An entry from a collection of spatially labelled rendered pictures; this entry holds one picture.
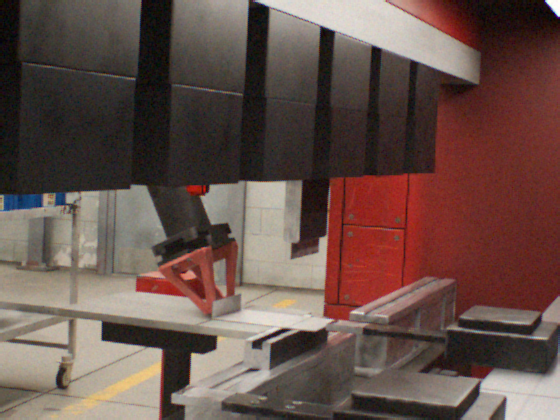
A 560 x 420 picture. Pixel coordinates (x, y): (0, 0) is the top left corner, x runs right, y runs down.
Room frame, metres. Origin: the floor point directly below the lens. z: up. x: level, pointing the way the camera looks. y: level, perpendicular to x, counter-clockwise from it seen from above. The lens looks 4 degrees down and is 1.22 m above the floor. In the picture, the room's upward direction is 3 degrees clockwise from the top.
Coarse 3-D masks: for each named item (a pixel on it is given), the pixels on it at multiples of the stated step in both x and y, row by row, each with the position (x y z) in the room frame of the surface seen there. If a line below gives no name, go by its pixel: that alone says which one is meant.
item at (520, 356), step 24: (480, 312) 1.17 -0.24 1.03; (504, 312) 1.18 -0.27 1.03; (528, 312) 1.19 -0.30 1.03; (384, 336) 1.20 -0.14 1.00; (408, 336) 1.19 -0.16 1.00; (432, 336) 1.18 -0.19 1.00; (456, 336) 1.13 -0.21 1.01; (480, 336) 1.12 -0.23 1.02; (504, 336) 1.11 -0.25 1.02; (528, 336) 1.10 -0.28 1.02; (552, 336) 1.13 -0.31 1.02; (456, 360) 1.13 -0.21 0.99; (480, 360) 1.12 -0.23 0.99; (504, 360) 1.11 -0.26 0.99; (528, 360) 1.10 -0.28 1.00; (552, 360) 1.15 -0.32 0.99
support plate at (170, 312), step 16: (80, 304) 1.30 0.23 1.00; (96, 304) 1.31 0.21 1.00; (112, 304) 1.31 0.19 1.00; (128, 304) 1.32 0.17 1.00; (144, 304) 1.33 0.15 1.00; (160, 304) 1.33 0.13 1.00; (176, 304) 1.34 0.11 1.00; (192, 304) 1.35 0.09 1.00; (112, 320) 1.24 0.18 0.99; (128, 320) 1.23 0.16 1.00; (144, 320) 1.23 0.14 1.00; (160, 320) 1.22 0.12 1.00; (176, 320) 1.22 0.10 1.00; (192, 320) 1.23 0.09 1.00; (224, 336) 1.19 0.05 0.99; (240, 336) 1.18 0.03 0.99
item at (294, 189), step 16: (288, 192) 1.21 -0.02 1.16; (304, 192) 1.21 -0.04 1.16; (320, 192) 1.26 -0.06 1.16; (288, 208) 1.21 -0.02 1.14; (304, 208) 1.21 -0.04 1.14; (320, 208) 1.27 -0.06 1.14; (288, 224) 1.21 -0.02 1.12; (304, 224) 1.22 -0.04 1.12; (320, 224) 1.27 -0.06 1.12; (288, 240) 1.21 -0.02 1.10; (304, 240) 1.22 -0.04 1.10
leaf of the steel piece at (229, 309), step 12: (216, 300) 1.25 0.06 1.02; (228, 300) 1.28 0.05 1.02; (240, 300) 1.32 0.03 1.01; (216, 312) 1.25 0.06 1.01; (228, 312) 1.28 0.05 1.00; (240, 312) 1.29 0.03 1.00; (252, 312) 1.30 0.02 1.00; (264, 312) 1.30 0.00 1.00; (252, 324) 1.22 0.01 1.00; (264, 324) 1.22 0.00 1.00; (276, 324) 1.22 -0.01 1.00; (288, 324) 1.22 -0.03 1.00
